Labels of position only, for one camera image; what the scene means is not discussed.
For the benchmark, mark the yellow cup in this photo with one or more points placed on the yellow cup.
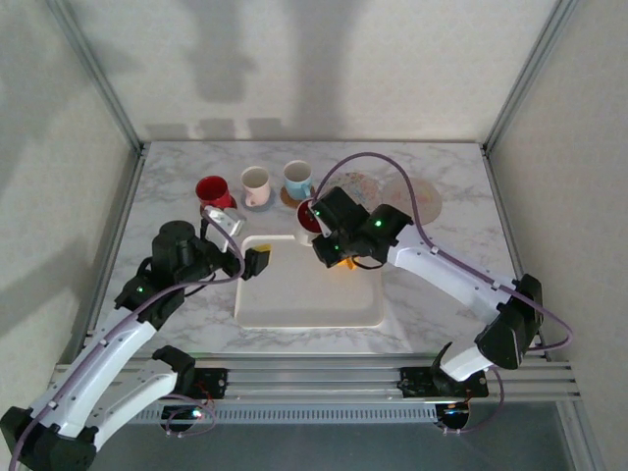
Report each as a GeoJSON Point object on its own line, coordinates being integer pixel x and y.
{"type": "Point", "coordinates": [347, 265]}

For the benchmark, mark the aluminium upright post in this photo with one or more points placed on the aluminium upright post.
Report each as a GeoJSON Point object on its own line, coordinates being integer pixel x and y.
{"type": "Point", "coordinates": [530, 73]}
{"type": "Point", "coordinates": [98, 73]}

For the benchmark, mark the round pink floral coaster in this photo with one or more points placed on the round pink floral coaster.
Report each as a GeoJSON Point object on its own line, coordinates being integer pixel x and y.
{"type": "Point", "coordinates": [427, 198]}

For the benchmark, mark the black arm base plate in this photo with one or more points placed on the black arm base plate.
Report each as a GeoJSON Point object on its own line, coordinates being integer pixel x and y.
{"type": "Point", "coordinates": [211, 382]}
{"type": "Point", "coordinates": [414, 382]}

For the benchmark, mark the aluminium rail with arm bases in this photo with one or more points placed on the aluminium rail with arm bases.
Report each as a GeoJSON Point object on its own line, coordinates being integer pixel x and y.
{"type": "Point", "coordinates": [314, 382]}

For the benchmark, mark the pale pink cup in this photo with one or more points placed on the pale pink cup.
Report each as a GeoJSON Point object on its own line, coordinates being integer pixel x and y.
{"type": "Point", "coordinates": [255, 179]}

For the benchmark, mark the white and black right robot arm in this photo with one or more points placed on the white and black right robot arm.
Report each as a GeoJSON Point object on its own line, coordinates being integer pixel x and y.
{"type": "Point", "coordinates": [451, 275]}

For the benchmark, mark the round bunny print coaster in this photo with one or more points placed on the round bunny print coaster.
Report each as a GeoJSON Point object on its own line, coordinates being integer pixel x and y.
{"type": "Point", "coordinates": [365, 184]}

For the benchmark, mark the round woven rattan coaster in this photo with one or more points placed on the round woven rattan coaster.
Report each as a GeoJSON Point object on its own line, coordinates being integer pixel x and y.
{"type": "Point", "coordinates": [294, 200]}

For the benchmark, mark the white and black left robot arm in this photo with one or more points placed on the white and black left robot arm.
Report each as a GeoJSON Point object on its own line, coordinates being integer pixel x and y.
{"type": "Point", "coordinates": [98, 378]}

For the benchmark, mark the white cup with red inside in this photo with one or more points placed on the white cup with red inside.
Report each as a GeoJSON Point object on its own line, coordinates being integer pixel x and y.
{"type": "Point", "coordinates": [305, 221]}

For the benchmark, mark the round dark brown wooden coaster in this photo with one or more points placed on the round dark brown wooden coaster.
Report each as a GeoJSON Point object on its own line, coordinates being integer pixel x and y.
{"type": "Point", "coordinates": [234, 203]}

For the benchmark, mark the aluminium side rail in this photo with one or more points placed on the aluminium side rail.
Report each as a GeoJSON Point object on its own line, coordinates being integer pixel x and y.
{"type": "Point", "coordinates": [503, 206]}
{"type": "Point", "coordinates": [122, 206]}

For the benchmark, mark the white plastic tray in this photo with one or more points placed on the white plastic tray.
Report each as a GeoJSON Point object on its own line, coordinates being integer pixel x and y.
{"type": "Point", "coordinates": [304, 294]}

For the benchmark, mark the light blue cup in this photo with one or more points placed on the light blue cup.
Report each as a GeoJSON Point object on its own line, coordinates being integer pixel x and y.
{"type": "Point", "coordinates": [297, 174]}

